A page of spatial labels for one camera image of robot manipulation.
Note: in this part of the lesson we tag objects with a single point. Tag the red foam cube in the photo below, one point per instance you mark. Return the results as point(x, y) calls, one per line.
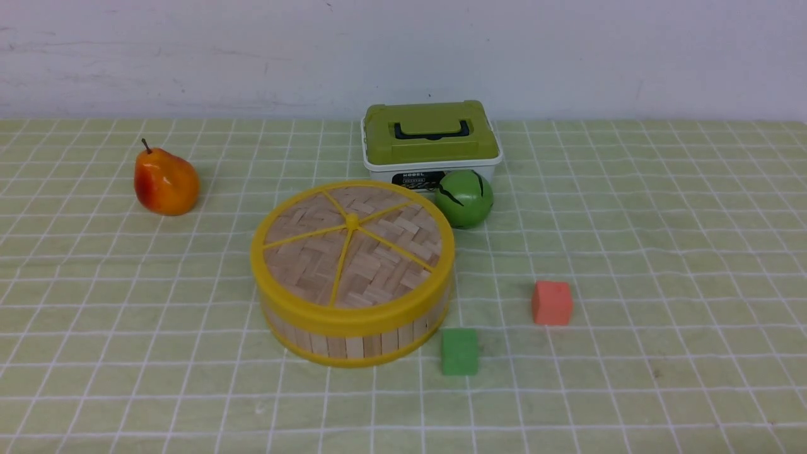
point(552, 303)

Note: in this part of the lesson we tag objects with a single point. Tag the yellow bamboo steamer basket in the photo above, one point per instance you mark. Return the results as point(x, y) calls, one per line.
point(362, 351)

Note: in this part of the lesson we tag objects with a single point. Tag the yellow woven steamer lid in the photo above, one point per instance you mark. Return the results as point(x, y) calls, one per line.
point(353, 259)

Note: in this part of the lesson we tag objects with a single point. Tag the green checkered tablecloth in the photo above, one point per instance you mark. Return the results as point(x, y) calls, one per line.
point(684, 245)

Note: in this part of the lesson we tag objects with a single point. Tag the green foam cube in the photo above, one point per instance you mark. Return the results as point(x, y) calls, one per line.
point(459, 352)

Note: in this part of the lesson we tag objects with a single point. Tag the green lidded storage box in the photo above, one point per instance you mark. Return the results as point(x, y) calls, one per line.
point(416, 145)

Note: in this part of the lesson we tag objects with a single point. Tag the orange red toy pear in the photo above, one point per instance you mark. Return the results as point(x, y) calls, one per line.
point(164, 183)

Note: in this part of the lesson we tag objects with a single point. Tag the green toy ball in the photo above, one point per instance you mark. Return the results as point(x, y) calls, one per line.
point(465, 198)

